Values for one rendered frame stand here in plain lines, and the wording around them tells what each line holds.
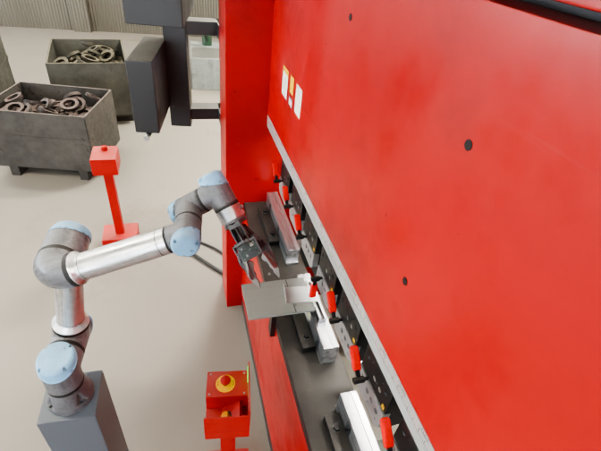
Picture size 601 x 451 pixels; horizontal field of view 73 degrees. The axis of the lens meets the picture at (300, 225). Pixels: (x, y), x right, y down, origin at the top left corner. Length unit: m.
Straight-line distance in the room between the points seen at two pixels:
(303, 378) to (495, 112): 1.18
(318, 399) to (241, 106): 1.36
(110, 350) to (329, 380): 1.61
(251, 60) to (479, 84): 1.46
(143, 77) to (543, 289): 1.92
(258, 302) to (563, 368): 1.19
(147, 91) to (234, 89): 0.43
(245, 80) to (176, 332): 1.63
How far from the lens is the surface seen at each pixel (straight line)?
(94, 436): 1.82
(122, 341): 2.85
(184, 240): 1.08
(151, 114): 2.24
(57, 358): 1.58
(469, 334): 0.75
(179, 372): 2.65
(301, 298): 1.64
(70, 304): 1.52
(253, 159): 2.22
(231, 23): 1.97
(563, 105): 0.58
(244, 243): 1.16
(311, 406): 1.53
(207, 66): 6.48
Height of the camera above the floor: 2.20
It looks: 37 degrees down
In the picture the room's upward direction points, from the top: 8 degrees clockwise
